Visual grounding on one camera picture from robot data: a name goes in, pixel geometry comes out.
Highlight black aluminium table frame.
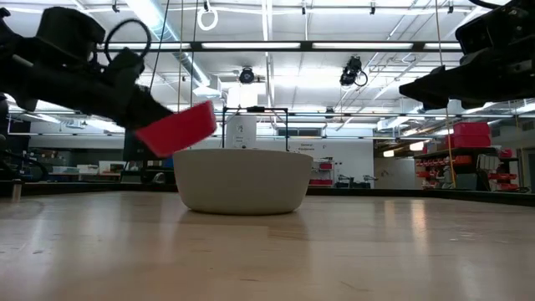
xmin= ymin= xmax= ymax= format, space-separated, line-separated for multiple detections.
xmin=0 ymin=179 xmax=535 ymax=207

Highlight black overhead camera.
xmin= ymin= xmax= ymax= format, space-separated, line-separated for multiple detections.
xmin=237 ymin=66 xmax=257 ymax=85

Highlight white pillar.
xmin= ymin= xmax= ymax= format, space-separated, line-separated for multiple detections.
xmin=225 ymin=84 xmax=259 ymax=150

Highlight red plastic bowl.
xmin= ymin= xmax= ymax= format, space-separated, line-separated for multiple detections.
xmin=134 ymin=99 xmax=218 ymax=160

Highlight storage shelf rack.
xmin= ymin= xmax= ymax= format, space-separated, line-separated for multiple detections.
xmin=412 ymin=145 xmax=524 ymax=192

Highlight black metal stand frame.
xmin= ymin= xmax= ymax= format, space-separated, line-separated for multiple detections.
xmin=221 ymin=105 xmax=291 ymax=153

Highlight dark monitor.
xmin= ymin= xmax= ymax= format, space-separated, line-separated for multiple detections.
xmin=121 ymin=129 xmax=165 ymax=165

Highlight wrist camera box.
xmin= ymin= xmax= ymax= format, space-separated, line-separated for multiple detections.
xmin=454 ymin=0 xmax=535 ymax=56
xmin=34 ymin=5 xmax=107 ymax=64

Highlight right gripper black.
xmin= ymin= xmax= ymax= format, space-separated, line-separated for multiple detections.
xmin=398 ymin=44 xmax=535 ymax=112

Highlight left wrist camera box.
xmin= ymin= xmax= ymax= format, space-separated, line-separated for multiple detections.
xmin=34 ymin=5 xmax=107 ymax=64

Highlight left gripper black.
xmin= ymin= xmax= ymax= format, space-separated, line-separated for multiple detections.
xmin=0 ymin=35 xmax=175 ymax=132

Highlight left gripper black cable loop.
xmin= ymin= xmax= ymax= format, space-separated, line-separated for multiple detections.
xmin=103 ymin=18 xmax=153 ymax=60

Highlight white hanging ring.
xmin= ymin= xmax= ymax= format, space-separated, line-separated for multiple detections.
xmin=196 ymin=5 xmax=220 ymax=33

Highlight grey plastic bowl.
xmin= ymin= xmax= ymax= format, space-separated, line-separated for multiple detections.
xmin=172 ymin=147 xmax=315 ymax=217

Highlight silver ventilation duct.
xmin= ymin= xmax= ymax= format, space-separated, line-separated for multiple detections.
xmin=124 ymin=0 xmax=223 ymax=99

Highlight red storage bins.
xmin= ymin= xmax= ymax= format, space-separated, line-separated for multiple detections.
xmin=452 ymin=121 xmax=492 ymax=149

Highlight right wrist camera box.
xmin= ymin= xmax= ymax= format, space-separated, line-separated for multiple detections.
xmin=454 ymin=0 xmax=535 ymax=56

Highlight black hanging camera with cable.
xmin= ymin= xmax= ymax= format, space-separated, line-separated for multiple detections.
xmin=339 ymin=54 xmax=369 ymax=89

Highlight black overhead light beam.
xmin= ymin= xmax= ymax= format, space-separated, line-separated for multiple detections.
xmin=94 ymin=39 xmax=464 ymax=54

